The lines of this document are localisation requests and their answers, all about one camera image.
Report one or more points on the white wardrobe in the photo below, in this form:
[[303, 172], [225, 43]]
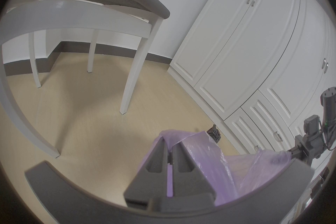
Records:
[[236, 47]]

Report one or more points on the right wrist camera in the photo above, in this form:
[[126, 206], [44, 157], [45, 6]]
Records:
[[311, 125]]

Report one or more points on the black plastic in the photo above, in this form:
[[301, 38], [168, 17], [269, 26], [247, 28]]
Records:
[[214, 134]]

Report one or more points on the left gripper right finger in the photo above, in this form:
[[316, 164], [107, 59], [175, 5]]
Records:
[[194, 187]]

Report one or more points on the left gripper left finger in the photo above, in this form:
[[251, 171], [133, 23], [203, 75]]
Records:
[[141, 188]]

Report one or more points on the purple plastic bag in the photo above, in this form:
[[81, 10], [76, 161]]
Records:
[[223, 165]]

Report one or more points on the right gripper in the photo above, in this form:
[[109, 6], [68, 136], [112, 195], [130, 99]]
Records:
[[309, 146]]

